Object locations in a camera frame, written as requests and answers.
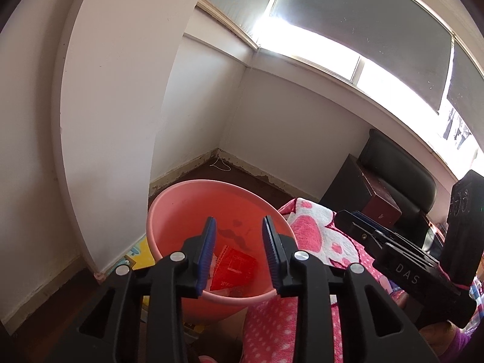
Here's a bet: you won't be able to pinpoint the person's right forearm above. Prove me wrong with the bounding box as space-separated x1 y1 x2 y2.
418 321 484 363

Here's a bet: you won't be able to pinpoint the pink plastic basin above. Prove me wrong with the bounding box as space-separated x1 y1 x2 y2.
147 181 297 324

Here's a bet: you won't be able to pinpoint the pink dotted fleece blanket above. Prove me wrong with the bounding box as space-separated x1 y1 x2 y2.
242 197 409 363

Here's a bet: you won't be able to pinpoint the plaid cloth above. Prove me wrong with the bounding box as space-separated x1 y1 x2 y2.
469 280 484 322

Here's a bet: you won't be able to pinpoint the red plastic wrapper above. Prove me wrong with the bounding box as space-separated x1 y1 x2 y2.
210 245 258 292

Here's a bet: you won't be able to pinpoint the white string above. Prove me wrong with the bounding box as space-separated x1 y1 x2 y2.
210 157 232 173

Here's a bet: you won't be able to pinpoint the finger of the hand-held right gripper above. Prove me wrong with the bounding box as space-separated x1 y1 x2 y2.
333 209 397 261

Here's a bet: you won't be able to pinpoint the dark hanging clothes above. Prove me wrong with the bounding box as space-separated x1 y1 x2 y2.
440 104 473 151

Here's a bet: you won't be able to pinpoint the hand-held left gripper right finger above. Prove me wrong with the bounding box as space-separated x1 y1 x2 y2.
262 215 441 363

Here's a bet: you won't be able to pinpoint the black leather armchair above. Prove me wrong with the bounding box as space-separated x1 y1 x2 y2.
357 129 450 252

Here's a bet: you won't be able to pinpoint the brown wooden side cabinet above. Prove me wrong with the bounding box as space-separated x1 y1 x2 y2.
319 154 402 227

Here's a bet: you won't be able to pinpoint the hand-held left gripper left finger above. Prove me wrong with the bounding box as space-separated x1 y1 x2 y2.
43 216 218 363

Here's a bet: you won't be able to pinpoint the window with grey blind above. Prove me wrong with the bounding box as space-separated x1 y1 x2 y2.
197 0 484 182

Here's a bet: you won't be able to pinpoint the yellow printed box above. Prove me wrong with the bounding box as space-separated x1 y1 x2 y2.
121 234 207 335

